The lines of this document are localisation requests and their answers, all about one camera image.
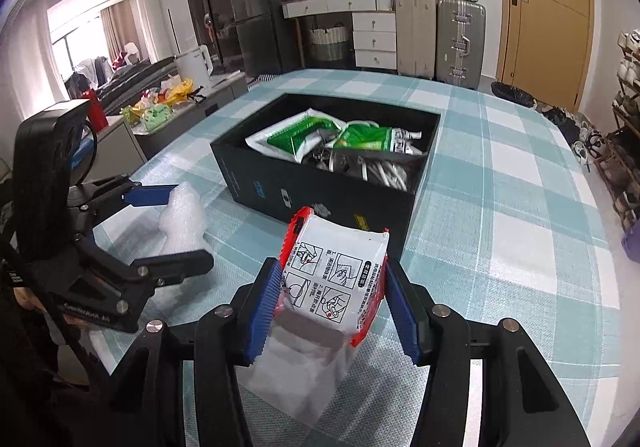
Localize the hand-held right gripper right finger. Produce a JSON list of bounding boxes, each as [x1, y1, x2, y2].
[[384, 258, 593, 447]]

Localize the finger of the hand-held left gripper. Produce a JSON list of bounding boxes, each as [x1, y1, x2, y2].
[[80, 236, 216, 299], [69, 173, 182, 218]]

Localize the yellow plastic bag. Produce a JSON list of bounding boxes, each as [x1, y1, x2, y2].
[[159, 79, 207, 106]]

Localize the black trash bag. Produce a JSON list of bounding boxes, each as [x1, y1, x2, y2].
[[490, 81, 537, 110]]

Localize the shoes on floor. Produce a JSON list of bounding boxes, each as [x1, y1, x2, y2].
[[541, 106, 609, 164]]

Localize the black sofa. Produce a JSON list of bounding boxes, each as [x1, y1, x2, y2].
[[95, 58, 181, 101]]

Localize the white foam sheet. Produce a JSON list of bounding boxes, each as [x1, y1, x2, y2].
[[239, 312, 353, 428]]

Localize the shoe rack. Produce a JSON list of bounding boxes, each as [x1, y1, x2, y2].
[[599, 29, 640, 234]]

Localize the beige suitcase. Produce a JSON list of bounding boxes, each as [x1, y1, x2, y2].
[[394, 0, 440, 80]]

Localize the white bubble wrap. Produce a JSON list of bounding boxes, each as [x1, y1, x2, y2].
[[159, 182, 208, 258]]

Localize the wooden door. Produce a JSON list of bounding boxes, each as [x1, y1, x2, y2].
[[497, 0, 599, 114]]

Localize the green and white packet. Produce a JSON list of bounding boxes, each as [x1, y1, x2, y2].
[[325, 119, 423, 158], [245, 109, 346, 164]]

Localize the purple bag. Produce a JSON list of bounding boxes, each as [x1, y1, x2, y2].
[[621, 219, 640, 279]]

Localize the green packet pile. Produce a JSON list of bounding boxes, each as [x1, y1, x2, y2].
[[122, 103, 177, 134]]

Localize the grey low cabinet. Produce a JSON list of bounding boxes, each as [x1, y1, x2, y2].
[[129, 71, 250, 164]]

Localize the woven laundry basket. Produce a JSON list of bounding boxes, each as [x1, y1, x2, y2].
[[307, 25, 350, 62]]

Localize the dark glass cabinet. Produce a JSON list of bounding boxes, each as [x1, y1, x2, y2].
[[179, 0, 232, 75]]

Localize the red and white printed packet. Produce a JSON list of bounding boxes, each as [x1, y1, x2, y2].
[[277, 207, 391, 349]]

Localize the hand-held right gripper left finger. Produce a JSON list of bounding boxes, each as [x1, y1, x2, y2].
[[107, 257, 284, 447]]

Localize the white appliance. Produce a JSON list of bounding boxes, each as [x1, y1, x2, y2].
[[173, 45, 214, 88]]

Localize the red bottle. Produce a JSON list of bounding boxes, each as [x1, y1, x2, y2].
[[82, 88, 108, 132]]

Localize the beige curtain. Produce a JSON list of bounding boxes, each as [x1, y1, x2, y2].
[[99, 2, 144, 65]]

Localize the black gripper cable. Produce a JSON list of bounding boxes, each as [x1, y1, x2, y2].
[[70, 119, 98, 188]]

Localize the white desk with drawers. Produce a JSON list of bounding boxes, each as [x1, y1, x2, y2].
[[281, 0, 399, 72]]

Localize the silver suitcase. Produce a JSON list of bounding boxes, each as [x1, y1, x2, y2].
[[435, 0, 487, 90]]

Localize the teal checked blanket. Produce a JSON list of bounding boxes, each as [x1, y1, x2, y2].
[[75, 68, 623, 447]]

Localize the black cardboard box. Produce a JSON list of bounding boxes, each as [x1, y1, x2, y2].
[[209, 92, 444, 262]]

